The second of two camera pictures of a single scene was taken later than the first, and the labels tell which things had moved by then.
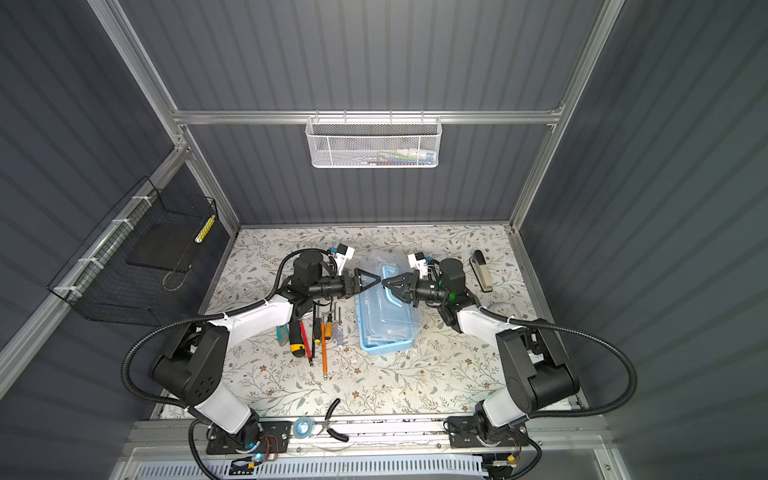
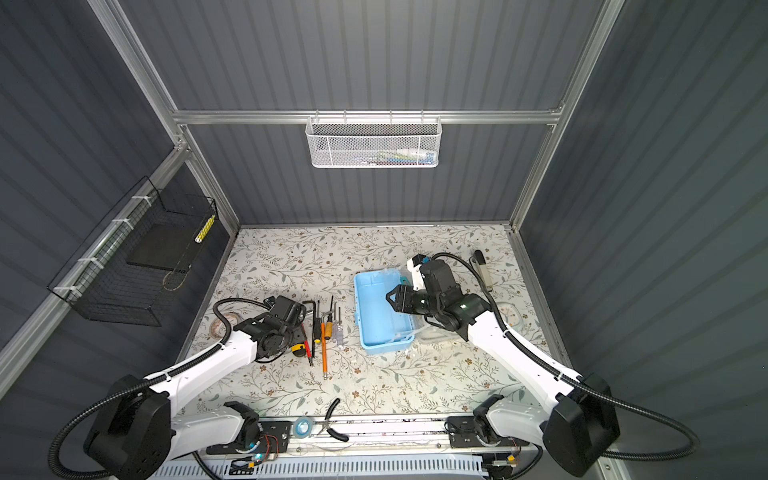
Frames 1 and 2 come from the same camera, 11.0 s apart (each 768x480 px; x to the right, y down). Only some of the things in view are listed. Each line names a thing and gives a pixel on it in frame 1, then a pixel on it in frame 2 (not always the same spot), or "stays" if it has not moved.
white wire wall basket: (372, 142) stays
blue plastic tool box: (384, 320) stays
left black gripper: (362, 288) -> (299, 336)
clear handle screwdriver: (339, 331) stays
